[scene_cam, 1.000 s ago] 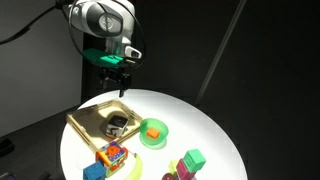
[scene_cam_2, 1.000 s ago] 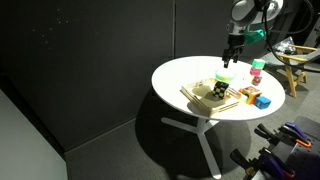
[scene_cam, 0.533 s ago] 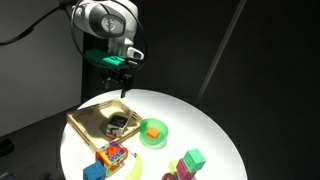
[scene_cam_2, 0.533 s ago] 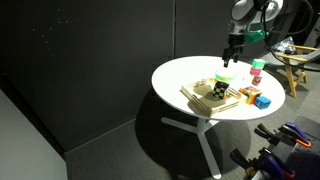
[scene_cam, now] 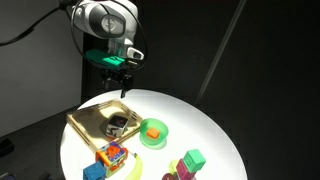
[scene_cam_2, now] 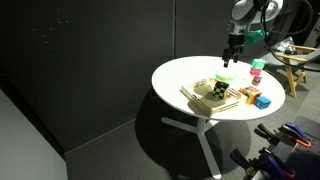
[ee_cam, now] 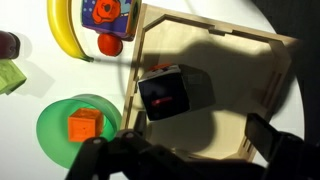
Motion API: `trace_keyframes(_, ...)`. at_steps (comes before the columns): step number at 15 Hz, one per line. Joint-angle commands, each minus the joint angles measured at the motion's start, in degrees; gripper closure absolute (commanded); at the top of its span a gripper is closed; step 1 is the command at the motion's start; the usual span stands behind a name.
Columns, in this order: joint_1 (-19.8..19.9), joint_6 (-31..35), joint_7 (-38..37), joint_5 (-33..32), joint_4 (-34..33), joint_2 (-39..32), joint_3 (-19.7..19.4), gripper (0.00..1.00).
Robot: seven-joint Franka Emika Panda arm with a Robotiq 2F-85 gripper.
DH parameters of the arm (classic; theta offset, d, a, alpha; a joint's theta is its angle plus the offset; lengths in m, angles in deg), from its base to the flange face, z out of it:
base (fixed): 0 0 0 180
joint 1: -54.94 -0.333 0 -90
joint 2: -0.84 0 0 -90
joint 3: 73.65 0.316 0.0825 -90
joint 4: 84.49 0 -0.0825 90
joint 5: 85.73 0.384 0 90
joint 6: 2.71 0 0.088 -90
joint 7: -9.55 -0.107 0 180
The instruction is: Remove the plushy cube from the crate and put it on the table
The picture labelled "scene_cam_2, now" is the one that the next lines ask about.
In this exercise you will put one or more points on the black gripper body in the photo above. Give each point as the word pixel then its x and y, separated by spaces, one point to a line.
pixel 236 41

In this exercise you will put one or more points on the black checkered plush cube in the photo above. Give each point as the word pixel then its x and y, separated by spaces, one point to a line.
pixel 220 90

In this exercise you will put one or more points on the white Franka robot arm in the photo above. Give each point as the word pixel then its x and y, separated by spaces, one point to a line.
pixel 243 10

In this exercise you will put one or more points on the green soft cube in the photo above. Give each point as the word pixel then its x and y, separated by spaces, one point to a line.
pixel 258 63

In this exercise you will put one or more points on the multicolour plush cube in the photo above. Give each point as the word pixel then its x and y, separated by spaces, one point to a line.
pixel 250 93

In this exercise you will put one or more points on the shallow wooden crate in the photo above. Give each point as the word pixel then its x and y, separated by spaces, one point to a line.
pixel 203 105

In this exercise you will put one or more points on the blue soft cube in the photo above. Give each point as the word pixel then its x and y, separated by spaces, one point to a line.
pixel 262 102

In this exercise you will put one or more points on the green plastic bowl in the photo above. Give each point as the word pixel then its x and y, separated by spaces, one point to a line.
pixel 226 77

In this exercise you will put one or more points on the dark red round toy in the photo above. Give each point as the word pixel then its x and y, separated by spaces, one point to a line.
pixel 257 81

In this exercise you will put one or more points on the crumpled plastic bag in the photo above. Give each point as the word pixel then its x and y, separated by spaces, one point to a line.
pixel 285 45

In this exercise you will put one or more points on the wooden chair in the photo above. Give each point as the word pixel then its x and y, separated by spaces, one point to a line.
pixel 290 78

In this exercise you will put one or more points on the white table base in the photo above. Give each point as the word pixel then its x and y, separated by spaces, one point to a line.
pixel 203 140

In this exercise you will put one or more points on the black perforated mounting board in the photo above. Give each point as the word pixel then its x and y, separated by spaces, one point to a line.
pixel 305 163

